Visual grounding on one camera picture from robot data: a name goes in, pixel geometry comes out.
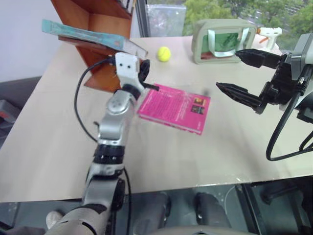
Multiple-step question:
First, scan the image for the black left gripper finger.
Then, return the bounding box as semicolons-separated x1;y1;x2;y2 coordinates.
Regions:
142;82;160;92

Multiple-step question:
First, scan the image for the dark rounded shape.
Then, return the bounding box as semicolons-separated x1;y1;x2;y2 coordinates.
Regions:
194;192;232;235

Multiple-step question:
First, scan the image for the white glue gun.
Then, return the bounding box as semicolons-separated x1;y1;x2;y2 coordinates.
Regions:
256;26;283;51

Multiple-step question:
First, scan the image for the teal hardcover book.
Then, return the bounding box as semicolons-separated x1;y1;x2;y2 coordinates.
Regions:
41;19;149;58

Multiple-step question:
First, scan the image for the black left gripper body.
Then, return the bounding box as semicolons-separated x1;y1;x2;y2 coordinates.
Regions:
138;59;151;83

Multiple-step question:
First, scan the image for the white shoe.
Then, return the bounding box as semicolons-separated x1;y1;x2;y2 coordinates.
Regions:
45;211;65;230

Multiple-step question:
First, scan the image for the grey robot torso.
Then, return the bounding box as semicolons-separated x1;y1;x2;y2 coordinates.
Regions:
151;226;245;235

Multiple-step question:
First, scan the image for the beige framed tray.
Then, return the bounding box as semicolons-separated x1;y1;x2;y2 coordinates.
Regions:
191;19;258;65

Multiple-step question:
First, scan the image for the pink hardcover book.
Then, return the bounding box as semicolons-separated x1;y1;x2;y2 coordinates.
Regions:
137;83;212;136

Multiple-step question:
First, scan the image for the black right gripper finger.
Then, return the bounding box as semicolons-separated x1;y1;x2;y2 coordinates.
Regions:
216;82;267;115
235;48;282;69

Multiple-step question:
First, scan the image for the red and black device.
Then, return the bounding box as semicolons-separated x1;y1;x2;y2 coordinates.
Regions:
0;98;19;128

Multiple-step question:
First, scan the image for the clear plastic sheet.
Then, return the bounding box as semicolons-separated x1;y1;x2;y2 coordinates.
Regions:
145;3;187;38

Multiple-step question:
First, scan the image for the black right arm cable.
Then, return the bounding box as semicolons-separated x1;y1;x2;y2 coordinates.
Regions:
266;77;313;162

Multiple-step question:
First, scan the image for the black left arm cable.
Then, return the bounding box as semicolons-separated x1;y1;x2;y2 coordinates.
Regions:
74;56;134;235

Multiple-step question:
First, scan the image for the yellow tennis ball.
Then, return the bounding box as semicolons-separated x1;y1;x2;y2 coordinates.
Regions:
156;46;172;63

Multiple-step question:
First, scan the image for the black table leg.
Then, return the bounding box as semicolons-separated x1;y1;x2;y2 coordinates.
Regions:
234;183;263;235

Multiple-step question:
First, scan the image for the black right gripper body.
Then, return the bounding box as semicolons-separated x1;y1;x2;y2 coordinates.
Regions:
260;53;307;105

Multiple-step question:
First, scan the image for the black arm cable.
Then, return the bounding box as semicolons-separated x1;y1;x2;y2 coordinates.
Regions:
266;77;313;162
74;56;134;235

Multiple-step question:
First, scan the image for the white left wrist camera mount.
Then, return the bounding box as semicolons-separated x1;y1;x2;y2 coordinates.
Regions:
114;51;145;93

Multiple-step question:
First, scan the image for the brown wooden bookshelf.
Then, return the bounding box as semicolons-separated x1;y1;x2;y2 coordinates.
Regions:
50;0;134;94

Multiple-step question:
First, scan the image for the white cable under table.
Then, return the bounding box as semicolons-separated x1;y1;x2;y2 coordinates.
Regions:
224;185;242;214

